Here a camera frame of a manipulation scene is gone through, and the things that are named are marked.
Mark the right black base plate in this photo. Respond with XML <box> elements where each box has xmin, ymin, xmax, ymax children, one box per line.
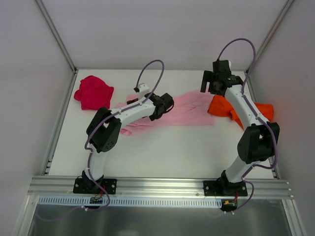
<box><xmin>203</xmin><ymin>179</ymin><xmax>248</xmax><ymax>197</ymax></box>

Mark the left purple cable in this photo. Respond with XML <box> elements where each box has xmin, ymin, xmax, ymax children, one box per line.
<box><xmin>84</xmin><ymin>60</ymin><xmax>165</xmax><ymax>213</ymax></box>

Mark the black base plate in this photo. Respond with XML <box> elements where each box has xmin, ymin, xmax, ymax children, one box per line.
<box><xmin>203</xmin><ymin>179</ymin><xmax>248</xmax><ymax>197</ymax></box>
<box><xmin>72</xmin><ymin>177</ymin><xmax>117</xmax><ymax>195</ymax></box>

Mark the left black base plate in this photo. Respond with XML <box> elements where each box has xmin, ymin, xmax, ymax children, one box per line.
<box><xmin>72</xmin><ymin>177</ymin><xmax>117</xmax><ymax>195</ymax></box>

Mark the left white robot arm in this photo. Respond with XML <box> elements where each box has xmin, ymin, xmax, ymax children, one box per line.
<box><xmin>73</xmin><ymin>93</ymin><xmax>174</xmax><ymax>194</ymax></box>

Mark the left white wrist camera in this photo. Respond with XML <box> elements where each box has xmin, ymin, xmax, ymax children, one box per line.
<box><xmin>133</xmin><ymin>83</ymin><xmax>150</xmax><ymax>100</ymax></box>

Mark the white slotted cable duct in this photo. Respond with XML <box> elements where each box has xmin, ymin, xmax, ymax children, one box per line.
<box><xmin>38</xmin><ymin>196</ymin><xmax>222</xmax><ymax>208</ymax></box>

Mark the left aluminium frame post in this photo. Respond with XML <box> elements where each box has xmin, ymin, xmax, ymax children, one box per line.
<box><xmin>34</xmin><ymin>0</ymin><xmax>77</xmax><ymax>74</ymax></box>

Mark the left aluminium side rail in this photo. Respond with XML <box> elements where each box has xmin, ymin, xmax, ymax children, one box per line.
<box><xmin>40</xmin><ymin>69</ymin><xmax>78</xmax><ymax>176</ymax></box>

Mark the aluminium side rail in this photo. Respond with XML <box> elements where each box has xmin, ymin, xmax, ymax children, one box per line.
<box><xmin>244</xmin><ymin>69</ymin><xmax>279</xmax><ymax>179</ymax></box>
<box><xmin>40</xmin><ymin>69</ymin><xmax>78</xmax><ymax>176</ymax></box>

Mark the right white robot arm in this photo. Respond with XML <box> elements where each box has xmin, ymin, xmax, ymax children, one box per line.
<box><xmin>200</xmin><ymin>59</ymin><xmax>280</xmax><ymax>197</ymax></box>

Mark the purple cable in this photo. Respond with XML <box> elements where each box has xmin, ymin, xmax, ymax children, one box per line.
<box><xmin>84</xmin><ymin>60</ymin><xmax>165</xmax><ymax>213</ymax></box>
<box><xmin>218</xmin><ymin>38</ymin><xmax>278</xmax><ymax>212</ymax></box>

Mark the right aluminium side rail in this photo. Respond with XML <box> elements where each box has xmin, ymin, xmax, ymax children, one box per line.
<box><xmin>244</xmin><ymin>69</ymin><xmax>279</xmax><ymax>179</ymax></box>

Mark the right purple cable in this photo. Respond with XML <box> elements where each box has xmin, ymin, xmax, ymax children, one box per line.
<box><xmin>218</xmin><ymin>38</ymin><xmax>278</xmax><ymax>212</ymax></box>

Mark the aluminium frame post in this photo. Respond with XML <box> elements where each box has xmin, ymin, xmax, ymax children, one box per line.
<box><xmin>255</xmin><ymin>0</ymin><xmax>295</xmax><ymax>64</ymax></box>
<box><xmin>34</xmin><ymin>0</ymin><xmax>77</xmax><ymax>74</ymax></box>

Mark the aluminium front rail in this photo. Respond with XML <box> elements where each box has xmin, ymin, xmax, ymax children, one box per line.
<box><xmin>27</xmin><ymin>175</ymin><xmax>294</xmax><ymax>199</ymax></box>

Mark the red t shirt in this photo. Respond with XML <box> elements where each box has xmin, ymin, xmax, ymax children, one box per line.
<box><xmin>74</xmin><ymin>75</ymin><xmax>114</xmax><ymax>111</ymax></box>

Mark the orange t shirt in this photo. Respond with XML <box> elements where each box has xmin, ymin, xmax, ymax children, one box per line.
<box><xmin>207</xmin><ymin>95</ymin><xmax>274</xmax><ymax>129</ymax></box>

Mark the right aluminium frame post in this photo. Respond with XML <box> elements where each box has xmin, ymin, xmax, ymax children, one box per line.
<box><xmin>255</xmin><ymin>0</ymin><xmax>295</xmax><ymax>64</ymax></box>

